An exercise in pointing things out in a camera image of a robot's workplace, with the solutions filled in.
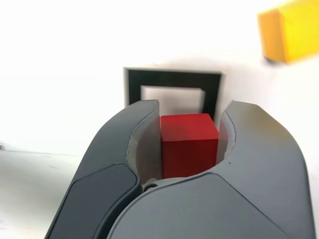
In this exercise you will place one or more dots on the black tape square outline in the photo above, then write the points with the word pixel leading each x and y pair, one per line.
pixel 174 79

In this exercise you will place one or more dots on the red cube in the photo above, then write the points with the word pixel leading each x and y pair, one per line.
pixel 189 149

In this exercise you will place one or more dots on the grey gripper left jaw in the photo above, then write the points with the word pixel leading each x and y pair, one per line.
pixel 104 174

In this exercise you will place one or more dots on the yellow cube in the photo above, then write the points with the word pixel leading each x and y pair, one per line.
pixel 289 30

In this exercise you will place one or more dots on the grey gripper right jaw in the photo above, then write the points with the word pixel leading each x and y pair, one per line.
pixel 249 199

